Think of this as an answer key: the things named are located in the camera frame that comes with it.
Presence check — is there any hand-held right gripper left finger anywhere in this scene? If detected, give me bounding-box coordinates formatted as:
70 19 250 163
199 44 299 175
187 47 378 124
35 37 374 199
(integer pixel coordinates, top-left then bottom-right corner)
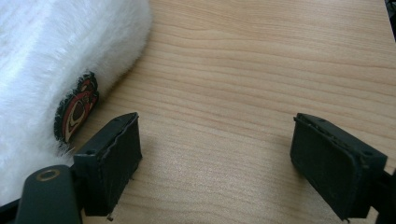
73 112 143 217

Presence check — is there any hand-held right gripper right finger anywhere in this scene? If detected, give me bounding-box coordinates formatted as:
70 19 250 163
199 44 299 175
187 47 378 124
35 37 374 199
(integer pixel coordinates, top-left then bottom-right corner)
290 112 389 221

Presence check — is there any white fluffy plush hat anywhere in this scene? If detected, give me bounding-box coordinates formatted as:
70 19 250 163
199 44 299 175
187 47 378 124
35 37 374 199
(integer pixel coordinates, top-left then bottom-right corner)
0 0 153 207

